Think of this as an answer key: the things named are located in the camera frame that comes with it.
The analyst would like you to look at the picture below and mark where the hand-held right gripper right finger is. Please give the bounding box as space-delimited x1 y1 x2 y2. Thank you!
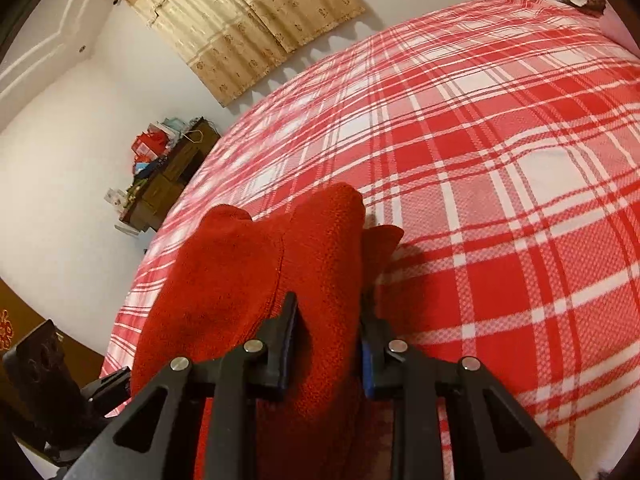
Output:
359 305 583 480

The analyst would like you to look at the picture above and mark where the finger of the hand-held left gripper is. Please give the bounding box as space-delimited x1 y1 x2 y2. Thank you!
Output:
80 366 133 417

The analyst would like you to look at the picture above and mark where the red plaid blanket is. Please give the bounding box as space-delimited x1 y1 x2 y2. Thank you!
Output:
100 0 640 476

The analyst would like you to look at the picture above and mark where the brown wooden cabinet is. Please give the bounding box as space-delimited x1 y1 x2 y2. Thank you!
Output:
120 117 222 233

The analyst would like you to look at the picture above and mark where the beige patterned curtain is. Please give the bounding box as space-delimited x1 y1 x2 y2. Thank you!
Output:
117 0 367 107

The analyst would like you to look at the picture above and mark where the red knit sweater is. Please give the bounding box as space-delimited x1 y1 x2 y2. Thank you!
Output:
131 182 406 480

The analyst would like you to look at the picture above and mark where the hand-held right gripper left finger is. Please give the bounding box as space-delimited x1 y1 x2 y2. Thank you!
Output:
62 291 301 480

